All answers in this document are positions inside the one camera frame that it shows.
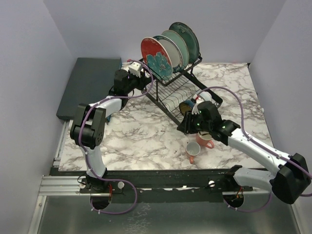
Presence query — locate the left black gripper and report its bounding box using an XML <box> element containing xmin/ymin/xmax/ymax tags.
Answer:
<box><xmin>124</xmin><ymin>71</ymin><xmax>149</xmax><ymax>95</ymax></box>

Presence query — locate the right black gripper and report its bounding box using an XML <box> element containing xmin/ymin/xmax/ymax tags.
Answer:
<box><xmin>177</xmin><ymin>110</ymin><xmax>212</xmax><ymax>134</ymax></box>

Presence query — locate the dark bowl beige inside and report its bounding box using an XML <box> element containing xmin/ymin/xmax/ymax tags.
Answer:
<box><xmin>179</xmin><ymin>99</ymin><xmax>198</xmax><ymax>116</ymax></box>

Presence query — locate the plain pink mug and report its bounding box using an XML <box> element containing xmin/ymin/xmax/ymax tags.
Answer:
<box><xmin>195</xmin><ymin>132</ymin><xmax>215</xmax><ymax>149</ymax></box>

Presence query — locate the printed salmon coffee mug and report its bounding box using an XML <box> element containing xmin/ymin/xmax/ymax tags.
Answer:
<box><xmin>185</xmin><ymin>142</ymin><xmax>201</xmax><ymax>164</ymax></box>

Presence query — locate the black wire dish rack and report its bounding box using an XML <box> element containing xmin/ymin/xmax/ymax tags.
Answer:
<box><xmin>138</xmin><ymin>56</ymin><xmax>223</xmax><ymax>127</ymax></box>

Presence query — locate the white bowl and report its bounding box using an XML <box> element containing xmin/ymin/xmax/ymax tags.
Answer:
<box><xmin>193</xmin><ymin>91</ymin><xmax>213</xmax><ymax>103</ymax></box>

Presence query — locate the red plate teal flower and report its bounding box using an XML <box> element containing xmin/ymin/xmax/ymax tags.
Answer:
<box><xmin>140</xmin><ymin>37</ymin><xmax>173</xmax><ymax>79</ymax></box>

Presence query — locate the teal patterned bottom plate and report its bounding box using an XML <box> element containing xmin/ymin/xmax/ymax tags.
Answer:
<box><xmin>153</xmin><ymin>35</ymin><xmax>184</xmax><ymax>74</ymax></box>

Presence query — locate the orange plate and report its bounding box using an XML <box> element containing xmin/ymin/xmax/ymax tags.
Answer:
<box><xmin>162</xmin><ymin>30</ymin><xmax>190</xmax><ymax>69</ymax></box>

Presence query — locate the blue glazed floral plate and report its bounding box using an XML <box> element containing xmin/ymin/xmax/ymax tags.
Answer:
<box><xmin>169</xmin><ymin>22</ymin><xmax>199</xmax><ymax>64</ymax></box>

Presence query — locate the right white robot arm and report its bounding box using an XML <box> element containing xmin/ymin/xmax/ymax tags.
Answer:
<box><xmin>177</xmin><ymin>101</ymin><xmax>312</xmax><ymax>204</ymax></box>

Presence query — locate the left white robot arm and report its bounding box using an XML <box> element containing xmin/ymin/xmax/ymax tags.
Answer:
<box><xmin>70</xmin><ymin>68</ymin><xmax>154</xmax><ymax>193</ymax></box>

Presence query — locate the dark grey flat box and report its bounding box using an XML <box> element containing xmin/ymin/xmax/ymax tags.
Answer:
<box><xmin>56</xmin><ymin>58</ymin><xmax>122</xmax><ymax>120</ymax></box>

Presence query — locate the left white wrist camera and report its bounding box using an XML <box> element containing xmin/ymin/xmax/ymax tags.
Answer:
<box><xmin>127</xmin><ymin>59</ymin><xmax>143</xmax><ymax>78</ymax></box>

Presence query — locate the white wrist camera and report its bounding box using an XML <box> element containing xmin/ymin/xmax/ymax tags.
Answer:
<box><xmin>192</xmin><ymin>96</ymin><xmax>203</xmax><ymax>115</ymax></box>
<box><xmin>127</xmin><ymin>59</ymin><xmax>143</xmax><ymax>78</ymax></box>

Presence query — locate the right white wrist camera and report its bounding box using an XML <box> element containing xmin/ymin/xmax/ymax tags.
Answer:
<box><xmin>192</xmin><ymin>96</ymin><xmax>203</xmax><ymax>115</ymax></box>

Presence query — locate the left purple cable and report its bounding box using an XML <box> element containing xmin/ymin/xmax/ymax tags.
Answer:
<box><xmin>79</xmin><ymin>59</ymin><xmax>138</xmax><ymax>215</ymax></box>

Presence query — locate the purple cable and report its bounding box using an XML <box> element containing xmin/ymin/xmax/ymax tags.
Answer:
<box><xmin>195</xmin><ymin>86</ymin><xmax>312</xmax><ymax>213</ymax></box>
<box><xmin>79</xmin><ymin>59</ymin><xmax>138</xmax><ymax>215</ymax></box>

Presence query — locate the black mounting rail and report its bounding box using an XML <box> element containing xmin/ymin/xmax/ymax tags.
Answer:
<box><xmin>79</xmin><ymin>169</ymin><xmax>252</xmax><ymax>203</ymax></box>

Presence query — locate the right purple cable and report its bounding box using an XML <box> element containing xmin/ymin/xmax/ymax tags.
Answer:
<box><xmin>195</xmin><ymin>86</ymin><xmax>312</xmax><ymax>213</ymax></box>

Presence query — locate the aluminium frame rail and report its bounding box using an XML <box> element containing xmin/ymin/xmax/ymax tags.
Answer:
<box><xmin>30</xmin><ymin>117</ymin><xmax>300</xmax><ymax>234</ymax></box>

